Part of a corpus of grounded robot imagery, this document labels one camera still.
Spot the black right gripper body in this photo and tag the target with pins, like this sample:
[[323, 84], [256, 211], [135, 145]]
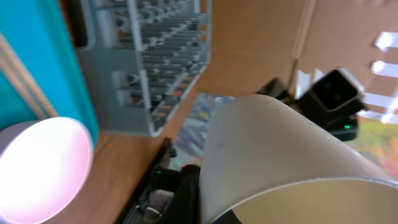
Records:
[[333, 102]]

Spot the pink bowl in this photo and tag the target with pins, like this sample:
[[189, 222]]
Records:
[[44, 165]]

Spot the grey dish rack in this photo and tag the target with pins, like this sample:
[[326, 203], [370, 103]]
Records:
[[140, 58]]

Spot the pale green cup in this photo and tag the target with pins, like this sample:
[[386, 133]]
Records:
[[267, 163]]

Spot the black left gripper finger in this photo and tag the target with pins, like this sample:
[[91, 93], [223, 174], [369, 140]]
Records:
[[228, 218]]

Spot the teal plastic tray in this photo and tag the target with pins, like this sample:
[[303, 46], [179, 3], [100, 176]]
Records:
[[39, 33]]

